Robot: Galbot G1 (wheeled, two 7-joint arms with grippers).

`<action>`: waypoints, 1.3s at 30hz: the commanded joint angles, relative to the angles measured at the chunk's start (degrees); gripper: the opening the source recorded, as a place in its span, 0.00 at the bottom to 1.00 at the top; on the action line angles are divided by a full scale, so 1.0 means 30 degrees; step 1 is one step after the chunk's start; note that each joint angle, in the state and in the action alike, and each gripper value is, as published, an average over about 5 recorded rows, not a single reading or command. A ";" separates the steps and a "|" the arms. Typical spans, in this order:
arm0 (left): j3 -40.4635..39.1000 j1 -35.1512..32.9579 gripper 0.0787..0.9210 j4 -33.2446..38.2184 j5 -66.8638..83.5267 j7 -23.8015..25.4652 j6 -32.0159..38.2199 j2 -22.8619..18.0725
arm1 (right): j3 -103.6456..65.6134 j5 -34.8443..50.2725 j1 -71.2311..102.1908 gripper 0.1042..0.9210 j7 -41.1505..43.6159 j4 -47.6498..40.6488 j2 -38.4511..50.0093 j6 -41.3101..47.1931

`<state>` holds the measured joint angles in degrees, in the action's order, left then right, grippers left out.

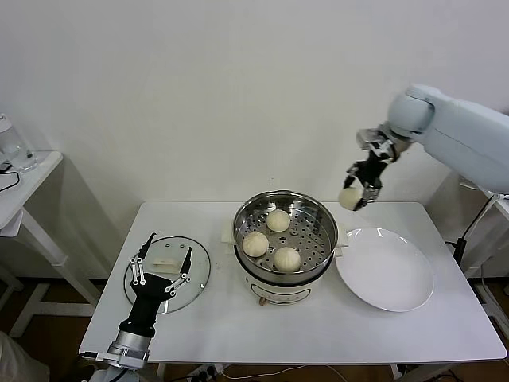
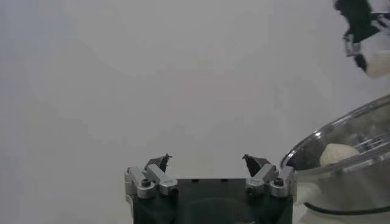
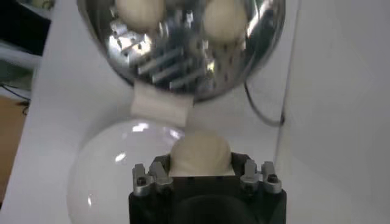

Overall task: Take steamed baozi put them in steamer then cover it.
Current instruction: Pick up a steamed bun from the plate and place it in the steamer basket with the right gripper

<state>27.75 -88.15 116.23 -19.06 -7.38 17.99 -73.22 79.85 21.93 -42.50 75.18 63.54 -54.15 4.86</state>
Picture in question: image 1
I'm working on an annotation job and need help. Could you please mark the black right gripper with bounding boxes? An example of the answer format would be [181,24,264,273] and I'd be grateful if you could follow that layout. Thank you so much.
[342,150,393,211]

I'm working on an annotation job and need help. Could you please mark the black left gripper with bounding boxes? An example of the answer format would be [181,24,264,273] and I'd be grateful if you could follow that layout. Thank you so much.
[118,232,193,339]

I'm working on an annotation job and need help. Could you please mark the white steamed baozi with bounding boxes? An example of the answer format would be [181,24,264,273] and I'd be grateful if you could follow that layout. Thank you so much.
[242,232,270,258]
[265,209,290,232]
[337,186,365,212]
[273,246,302,273]

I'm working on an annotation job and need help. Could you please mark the round glass lid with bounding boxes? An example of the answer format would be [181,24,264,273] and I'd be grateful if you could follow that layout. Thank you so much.
[122,236,212,316]

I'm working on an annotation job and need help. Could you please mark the stainless steel steamer basket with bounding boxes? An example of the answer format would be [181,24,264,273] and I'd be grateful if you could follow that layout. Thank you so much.
[220,190,351,282]

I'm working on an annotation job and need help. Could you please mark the white round plate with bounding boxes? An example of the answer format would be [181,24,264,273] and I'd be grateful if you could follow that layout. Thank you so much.
[334,226,435,314]

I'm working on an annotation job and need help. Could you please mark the white power strip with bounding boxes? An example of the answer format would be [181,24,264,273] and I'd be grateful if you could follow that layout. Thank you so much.
[185,362,224,381]

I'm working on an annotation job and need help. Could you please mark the white side table with jar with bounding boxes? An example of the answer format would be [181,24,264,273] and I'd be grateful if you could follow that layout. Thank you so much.
[0,150,105,340]

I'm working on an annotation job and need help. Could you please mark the person leg beige trousers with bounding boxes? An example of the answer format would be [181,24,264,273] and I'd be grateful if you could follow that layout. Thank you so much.
[0,329,52,382]

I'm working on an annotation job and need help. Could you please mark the clear glass water jar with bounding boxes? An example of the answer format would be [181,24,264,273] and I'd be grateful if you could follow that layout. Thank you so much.
[0,114,39,173]

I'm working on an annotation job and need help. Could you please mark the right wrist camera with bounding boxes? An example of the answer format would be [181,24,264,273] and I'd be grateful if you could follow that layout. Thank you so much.
[356,127,390,154]

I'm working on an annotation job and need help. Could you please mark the white braided laptop cable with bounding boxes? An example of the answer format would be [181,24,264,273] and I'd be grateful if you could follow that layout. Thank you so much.
[464,193,495,240]

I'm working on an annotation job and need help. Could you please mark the thin black cable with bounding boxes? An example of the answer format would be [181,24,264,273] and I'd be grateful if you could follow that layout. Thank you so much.
[0,161,22,194]

